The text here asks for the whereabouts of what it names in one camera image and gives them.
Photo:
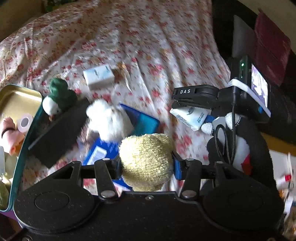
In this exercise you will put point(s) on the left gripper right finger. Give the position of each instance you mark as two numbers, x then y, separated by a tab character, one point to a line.
188	170

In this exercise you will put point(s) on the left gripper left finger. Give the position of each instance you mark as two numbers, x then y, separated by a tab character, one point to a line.
106	170

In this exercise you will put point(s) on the white wet wipe packet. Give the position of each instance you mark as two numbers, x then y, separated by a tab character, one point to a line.
192	117

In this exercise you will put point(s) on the yellow knitted plush toy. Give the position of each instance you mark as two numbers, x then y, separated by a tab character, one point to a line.
147	162

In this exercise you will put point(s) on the white fluffy plush toy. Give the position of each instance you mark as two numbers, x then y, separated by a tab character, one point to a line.
111	122

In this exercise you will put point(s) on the green white plush toy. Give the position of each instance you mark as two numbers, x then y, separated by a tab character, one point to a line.
60	98

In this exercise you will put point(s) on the pink soft toy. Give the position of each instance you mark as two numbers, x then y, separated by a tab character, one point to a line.
11	137

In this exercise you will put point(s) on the blue printed box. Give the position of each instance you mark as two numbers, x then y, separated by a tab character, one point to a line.
142	123

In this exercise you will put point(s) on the dark red cloth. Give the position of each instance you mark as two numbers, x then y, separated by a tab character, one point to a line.
271	49

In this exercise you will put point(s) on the floral bed sheet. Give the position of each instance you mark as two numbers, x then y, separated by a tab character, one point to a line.
152	47

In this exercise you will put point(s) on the white tissue pack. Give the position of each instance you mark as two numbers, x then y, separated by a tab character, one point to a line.
99	77

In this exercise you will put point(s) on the white tape roll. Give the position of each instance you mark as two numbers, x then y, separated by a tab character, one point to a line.
24	123

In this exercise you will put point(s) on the gold green metal tin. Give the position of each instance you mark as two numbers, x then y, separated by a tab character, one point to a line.
21	109

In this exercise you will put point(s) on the black camera with screen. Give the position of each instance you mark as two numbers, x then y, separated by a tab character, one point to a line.
251	90

